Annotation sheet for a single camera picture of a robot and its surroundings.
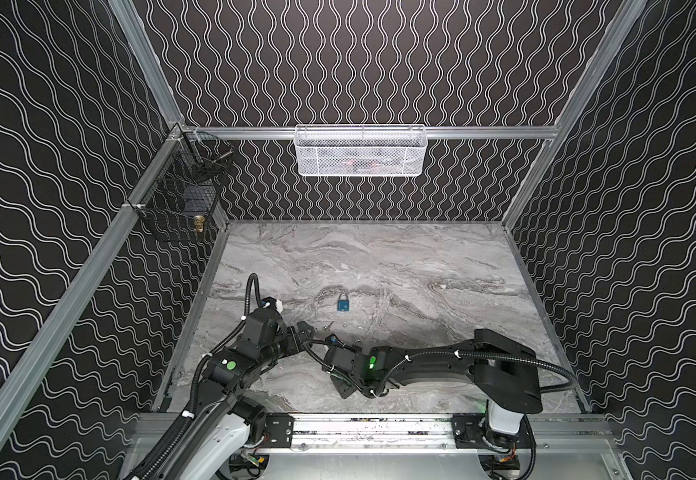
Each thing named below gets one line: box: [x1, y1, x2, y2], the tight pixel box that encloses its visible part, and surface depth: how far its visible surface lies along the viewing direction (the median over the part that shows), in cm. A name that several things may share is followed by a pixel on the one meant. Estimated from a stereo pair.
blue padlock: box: [337, 292, 350, 312], surface depth 99 cm
